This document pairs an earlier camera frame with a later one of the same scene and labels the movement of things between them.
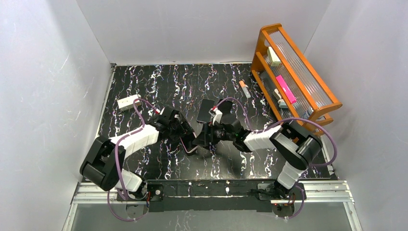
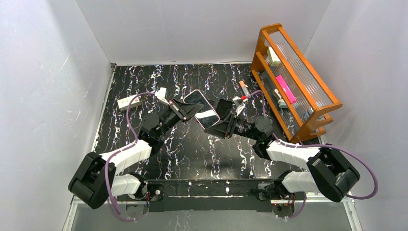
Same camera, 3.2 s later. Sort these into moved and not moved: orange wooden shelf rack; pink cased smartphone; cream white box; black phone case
Moved: pink cased smartphone
Not moved: black phone case; orange wooden shelf rack; cream white box
